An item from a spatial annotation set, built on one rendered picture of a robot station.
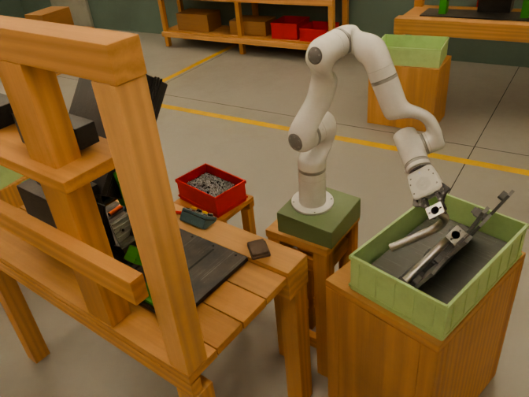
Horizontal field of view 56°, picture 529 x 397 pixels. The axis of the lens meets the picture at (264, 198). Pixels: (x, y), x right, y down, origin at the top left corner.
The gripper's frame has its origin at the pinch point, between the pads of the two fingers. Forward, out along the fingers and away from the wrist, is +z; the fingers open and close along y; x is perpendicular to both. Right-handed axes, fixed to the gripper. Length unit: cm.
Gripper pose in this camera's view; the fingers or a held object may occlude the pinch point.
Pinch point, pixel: (437, 209)
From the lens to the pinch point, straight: 172.2
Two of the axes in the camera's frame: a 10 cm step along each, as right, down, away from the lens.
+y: 7.5, -4.5, -4.9
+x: 6.3, 2.6, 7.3
